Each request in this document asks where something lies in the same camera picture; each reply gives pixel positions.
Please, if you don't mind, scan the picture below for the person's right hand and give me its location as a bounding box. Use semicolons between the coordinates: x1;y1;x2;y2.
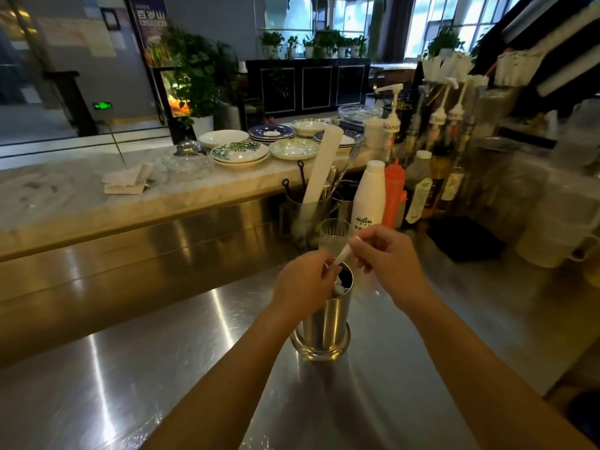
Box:
347;224;434;317

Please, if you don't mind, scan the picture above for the person's left hand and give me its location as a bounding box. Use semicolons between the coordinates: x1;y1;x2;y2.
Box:
271;249;343;324

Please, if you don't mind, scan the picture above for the bundle of paper straws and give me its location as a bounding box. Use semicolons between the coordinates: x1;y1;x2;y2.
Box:
330;266;353;298

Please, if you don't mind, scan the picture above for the steel cylinder straw holder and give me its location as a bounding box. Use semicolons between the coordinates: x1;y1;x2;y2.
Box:
289;262;356;361

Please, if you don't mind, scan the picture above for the white straw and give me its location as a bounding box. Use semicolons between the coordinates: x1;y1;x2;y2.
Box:
327;236;364;270

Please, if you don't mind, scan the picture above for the person's left forearm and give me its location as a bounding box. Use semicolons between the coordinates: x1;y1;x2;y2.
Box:
140;304;306;450

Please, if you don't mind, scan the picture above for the person's right forearm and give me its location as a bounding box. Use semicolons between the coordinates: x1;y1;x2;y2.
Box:
402;287;596;450

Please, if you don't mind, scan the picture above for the clear drinking glass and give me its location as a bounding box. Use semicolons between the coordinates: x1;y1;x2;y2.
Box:
318;218;351;256

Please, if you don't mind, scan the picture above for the steel utensil holder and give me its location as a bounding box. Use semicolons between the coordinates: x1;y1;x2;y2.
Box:
280;191;336;251

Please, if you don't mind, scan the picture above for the orange squeeze bottle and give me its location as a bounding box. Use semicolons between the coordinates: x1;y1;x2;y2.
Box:
382;159;408;229

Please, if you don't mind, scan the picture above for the white squeeze bottle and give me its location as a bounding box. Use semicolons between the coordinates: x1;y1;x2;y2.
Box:
350;159;387;238

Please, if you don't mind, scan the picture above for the black bar mat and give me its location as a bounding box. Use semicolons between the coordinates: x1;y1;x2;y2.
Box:
425;215;508;264

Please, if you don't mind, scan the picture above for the small metal cup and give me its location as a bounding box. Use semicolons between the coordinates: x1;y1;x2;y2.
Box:
333;180;361;223

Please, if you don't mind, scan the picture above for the clear bottle white cap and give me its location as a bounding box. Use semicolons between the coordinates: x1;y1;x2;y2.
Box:
404;150;434;226

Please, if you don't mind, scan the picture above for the metal bar spoon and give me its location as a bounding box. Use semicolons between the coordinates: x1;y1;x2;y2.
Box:
326;156;357;198

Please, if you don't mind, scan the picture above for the white paper roll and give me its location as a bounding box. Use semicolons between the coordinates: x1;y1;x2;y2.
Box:
295;125;346;244

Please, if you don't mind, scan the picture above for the bottle with steel pourer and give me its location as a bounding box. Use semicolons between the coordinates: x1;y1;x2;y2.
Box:
402;84;430;155

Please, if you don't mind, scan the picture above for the blue rimmed plate stack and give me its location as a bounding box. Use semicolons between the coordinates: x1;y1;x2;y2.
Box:
312;129;366;148

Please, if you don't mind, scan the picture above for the pale green plate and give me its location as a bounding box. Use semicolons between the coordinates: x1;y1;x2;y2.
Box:
268;137;321;161

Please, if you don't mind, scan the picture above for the leaf patterned plate stack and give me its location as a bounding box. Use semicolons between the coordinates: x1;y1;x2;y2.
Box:
209;141;271;170

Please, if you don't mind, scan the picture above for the blue patterned plate stack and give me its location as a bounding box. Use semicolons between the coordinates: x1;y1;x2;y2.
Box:
247;124;296;144

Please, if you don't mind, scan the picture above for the large clear glass bowl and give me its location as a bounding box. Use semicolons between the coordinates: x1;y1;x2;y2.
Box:
337;104;378;125

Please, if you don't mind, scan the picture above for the pale patterned plate stack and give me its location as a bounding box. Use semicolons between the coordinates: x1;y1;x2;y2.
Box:
289;118;334;138

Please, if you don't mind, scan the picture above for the clear plastic pitcher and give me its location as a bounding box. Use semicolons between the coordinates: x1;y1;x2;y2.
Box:
515;172;600;269

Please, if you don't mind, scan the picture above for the clear glass dish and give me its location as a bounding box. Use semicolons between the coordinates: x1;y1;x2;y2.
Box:
161;152;214;174

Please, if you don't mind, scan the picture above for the plain white plate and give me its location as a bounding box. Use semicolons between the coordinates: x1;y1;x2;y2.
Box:
197;129;250;149

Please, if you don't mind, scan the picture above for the black panelled cabinet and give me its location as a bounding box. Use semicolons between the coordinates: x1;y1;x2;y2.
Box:
246;58;371;119

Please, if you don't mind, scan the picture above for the bunch of white packets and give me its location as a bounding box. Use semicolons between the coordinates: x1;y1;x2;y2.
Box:
421;52;475;84

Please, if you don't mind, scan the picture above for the stack of paper napkins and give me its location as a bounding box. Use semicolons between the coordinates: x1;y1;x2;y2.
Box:
101;162;154;196

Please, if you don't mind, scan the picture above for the clear plastic measuring cup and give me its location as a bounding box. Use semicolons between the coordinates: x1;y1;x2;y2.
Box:
551;97;600;172

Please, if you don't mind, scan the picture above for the potted plant by window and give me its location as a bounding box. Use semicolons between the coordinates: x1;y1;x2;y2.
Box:
423;26;466;61

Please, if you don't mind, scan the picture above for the holder of white sachets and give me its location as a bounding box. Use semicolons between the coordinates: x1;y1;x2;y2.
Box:
494;50;541;88

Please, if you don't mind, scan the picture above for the thin metal receipt spike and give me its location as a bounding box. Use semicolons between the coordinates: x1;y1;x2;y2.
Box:
106;124;128;166

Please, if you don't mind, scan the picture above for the row of small potted plants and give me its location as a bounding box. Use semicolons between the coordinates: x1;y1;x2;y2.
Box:
260;28;369;60

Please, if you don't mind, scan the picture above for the large green potted plant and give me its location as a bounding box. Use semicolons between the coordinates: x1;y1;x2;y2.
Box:
161;25;240;136

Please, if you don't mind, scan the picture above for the dark blue bin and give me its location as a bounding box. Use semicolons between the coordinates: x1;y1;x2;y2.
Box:
564;388;600;448

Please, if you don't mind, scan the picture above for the lit advertising display stand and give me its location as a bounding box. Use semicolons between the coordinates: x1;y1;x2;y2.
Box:
124;0;198;141

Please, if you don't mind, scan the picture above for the yellow paper notice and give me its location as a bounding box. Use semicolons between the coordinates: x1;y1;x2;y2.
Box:
77;18;117;58

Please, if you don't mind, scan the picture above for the orange print paper notice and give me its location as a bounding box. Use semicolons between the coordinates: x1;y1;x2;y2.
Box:
37;17;90;48

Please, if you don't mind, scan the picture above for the black gate post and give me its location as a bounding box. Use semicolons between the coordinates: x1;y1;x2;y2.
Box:
42;69;99;138

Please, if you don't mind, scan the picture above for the small black wall frame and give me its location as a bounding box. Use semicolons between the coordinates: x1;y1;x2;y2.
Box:
99;7;122;31

